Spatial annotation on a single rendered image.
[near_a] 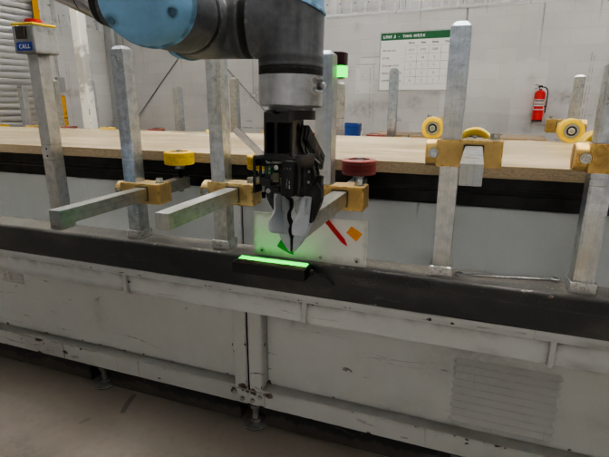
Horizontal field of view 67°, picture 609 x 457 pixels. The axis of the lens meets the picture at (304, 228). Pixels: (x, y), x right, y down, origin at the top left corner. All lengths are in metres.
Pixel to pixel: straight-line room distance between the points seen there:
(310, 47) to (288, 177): 0.17
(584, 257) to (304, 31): 0.63
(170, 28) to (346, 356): 1.07
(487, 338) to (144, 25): 0.84
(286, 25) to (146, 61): 10.32
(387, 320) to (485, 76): 7.21
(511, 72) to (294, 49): 7.51
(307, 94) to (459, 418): 1.04
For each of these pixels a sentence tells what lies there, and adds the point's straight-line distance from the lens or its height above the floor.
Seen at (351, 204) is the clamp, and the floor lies 0.83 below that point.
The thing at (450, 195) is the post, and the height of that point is 0.87.
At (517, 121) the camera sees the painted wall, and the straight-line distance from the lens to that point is 8.08.
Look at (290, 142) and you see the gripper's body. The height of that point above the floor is 0.99.
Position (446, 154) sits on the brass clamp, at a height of 0.94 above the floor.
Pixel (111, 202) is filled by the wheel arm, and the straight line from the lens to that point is 1.09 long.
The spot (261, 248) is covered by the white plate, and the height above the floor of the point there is 0.72.
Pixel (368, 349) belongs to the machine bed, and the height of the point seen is 0.36.
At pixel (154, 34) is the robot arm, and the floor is 1.11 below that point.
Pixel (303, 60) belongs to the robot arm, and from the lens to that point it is 0.63.
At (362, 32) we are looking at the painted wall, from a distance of 8.53.
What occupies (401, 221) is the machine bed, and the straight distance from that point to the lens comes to 1.17.
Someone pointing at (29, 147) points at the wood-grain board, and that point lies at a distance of 1.75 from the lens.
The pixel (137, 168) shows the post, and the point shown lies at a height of 0.88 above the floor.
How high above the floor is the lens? 1.04
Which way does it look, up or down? 16 degrees down
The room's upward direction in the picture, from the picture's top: straight up
